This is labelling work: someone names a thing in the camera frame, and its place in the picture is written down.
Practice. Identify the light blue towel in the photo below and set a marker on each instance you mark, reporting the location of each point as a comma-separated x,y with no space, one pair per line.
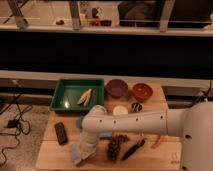
77,156

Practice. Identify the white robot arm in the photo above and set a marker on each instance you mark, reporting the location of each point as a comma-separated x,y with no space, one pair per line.
193,125

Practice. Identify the purple bowl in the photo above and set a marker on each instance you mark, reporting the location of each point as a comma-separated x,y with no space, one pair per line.
116,88

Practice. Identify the red bowl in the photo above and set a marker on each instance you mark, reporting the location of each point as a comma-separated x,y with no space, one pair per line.
142,92

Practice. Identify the white cup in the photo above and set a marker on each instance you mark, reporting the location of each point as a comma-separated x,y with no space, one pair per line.
120,110

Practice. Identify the small black striped cup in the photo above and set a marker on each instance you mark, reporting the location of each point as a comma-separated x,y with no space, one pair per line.
136,107

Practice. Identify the green plastic tray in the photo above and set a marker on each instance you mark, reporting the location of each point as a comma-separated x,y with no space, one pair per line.
68,92

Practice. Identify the blue cup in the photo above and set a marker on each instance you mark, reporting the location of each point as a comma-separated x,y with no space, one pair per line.
79,122

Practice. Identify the blue sponge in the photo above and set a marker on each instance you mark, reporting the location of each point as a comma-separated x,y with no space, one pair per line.
105,135

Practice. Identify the bunch of dark grapes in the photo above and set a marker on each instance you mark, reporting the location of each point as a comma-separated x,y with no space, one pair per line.
114,146

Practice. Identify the black remote control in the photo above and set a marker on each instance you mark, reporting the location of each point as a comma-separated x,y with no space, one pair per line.
61,133

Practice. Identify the wooden table board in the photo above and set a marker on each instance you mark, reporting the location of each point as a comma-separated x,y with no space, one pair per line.
166,157

